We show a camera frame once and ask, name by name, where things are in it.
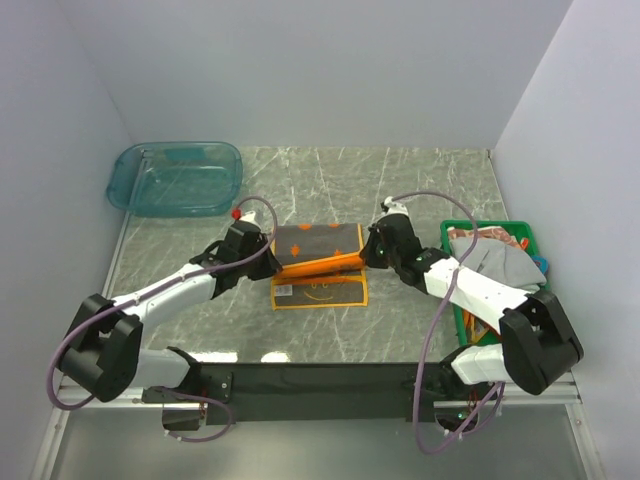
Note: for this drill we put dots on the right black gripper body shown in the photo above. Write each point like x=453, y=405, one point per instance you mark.
x=378, y=255

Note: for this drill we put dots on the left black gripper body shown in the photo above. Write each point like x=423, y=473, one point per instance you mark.
x=259, y=267

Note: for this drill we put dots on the orange and grey towel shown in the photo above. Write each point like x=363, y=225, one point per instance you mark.
x=321, y=267

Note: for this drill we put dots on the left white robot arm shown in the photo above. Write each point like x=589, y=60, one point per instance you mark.
x=102, y=350

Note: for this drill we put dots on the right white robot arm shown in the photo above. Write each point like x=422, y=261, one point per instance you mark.
x=538, y=343

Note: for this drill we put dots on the brown patterned towel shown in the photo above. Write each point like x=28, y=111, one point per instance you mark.
x=489, y=232

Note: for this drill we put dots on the teal transparent plastic bin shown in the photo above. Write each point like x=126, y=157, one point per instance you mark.
x=176, y=179

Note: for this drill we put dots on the red and blue cloth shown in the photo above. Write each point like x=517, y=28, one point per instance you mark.
x=538, y=260

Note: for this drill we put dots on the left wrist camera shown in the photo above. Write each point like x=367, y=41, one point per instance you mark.
x=250, y=216

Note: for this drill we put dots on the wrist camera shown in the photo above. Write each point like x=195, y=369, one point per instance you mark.
x=250, y=216
x=390, y=207

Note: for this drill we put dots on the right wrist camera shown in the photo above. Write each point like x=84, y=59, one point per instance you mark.
x=390, y=207

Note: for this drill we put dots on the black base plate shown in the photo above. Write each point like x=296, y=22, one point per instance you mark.
x=306, y=391

